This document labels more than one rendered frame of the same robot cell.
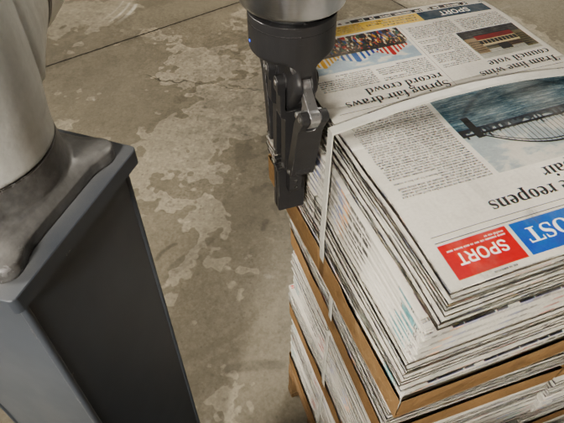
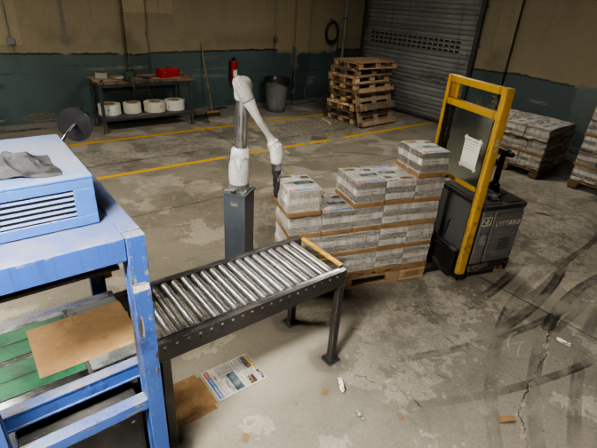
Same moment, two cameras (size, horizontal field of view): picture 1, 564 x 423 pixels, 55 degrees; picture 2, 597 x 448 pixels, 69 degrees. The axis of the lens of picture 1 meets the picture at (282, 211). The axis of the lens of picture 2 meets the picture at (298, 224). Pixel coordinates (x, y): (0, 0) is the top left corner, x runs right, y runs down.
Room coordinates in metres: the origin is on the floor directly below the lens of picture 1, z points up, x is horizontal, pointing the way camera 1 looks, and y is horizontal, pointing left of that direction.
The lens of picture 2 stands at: (-2.85, -0.06, 2.37)
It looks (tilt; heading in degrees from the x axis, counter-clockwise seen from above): 27 degrees down; 357
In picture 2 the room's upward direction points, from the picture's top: 4 degrees clockwise
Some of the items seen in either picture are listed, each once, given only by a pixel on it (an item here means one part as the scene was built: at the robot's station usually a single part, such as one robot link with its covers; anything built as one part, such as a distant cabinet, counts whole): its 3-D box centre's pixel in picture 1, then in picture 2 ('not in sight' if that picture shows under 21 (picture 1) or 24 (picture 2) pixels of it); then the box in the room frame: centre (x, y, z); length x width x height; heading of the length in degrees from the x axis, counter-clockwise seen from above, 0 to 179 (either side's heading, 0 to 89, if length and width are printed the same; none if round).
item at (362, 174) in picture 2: not in sight; (362, 174); (0.68, -0.75, 1.06); 0.37 x 0.29 x 0.01; 20
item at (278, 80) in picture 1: (295, 122); not in sight; (0.41, -0.01, 1.05); 0.04 x 0.01 x 0.11; 109
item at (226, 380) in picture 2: not in sight; (234, 375); (-0.63, 0.22, 0.00); 0.37 x 0.28 x 0.01; 126
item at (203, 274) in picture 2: not in sight; (219, 291); (-0.69, 0.29, 0.77); 0.47 x 0.05 x 0.05; 36
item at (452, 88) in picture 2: not in sight; (435, 164); (1.32, -1.62, 0.97); 0.09 x 0.09 x 1.75; 19
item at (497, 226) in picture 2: not in sight; (473, 225); (1.13, -2.07, 0.40); 0.69 x 0.55 x 0.80; 19
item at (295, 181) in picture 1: (296, 176); not in sight; (0.40, -0.02, 0.99); 0.03 x 0.01 x 0.05; 19
